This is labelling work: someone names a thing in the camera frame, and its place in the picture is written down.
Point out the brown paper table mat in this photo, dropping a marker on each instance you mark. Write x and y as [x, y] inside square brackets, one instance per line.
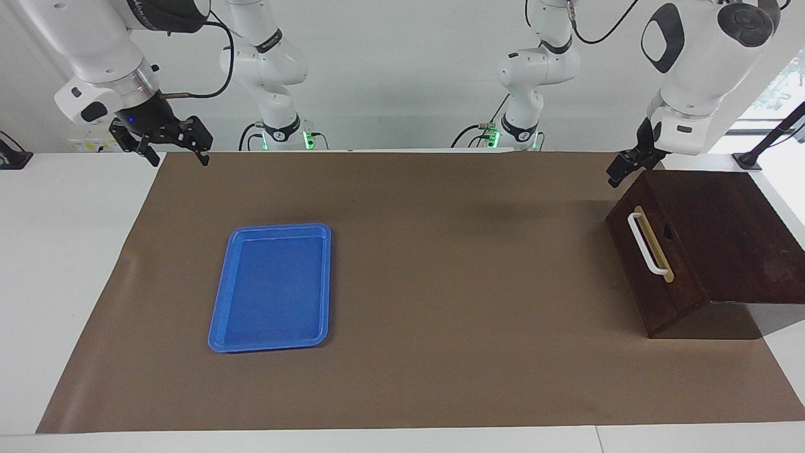
[440, 283]

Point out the window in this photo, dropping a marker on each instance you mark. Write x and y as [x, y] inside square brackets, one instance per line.
[786, 82]

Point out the blue plastic tray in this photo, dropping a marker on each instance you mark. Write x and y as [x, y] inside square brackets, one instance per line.
[270, 296]

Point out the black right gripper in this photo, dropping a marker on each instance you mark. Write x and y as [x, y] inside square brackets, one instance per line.
[151, 123]

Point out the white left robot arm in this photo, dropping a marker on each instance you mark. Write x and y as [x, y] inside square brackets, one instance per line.
[698, 69]

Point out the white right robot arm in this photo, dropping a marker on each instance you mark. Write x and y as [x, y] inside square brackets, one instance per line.
[94, 50]

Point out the white wall socket box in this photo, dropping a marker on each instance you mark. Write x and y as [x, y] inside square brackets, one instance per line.
[94, 145]

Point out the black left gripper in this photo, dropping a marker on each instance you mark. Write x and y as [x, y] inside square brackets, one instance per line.
[649, 141]

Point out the black camera stand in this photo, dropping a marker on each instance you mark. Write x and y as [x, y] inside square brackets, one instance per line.
[764, 146]

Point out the dark wooden cabinet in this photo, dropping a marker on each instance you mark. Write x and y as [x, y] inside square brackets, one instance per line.
[742, 239]

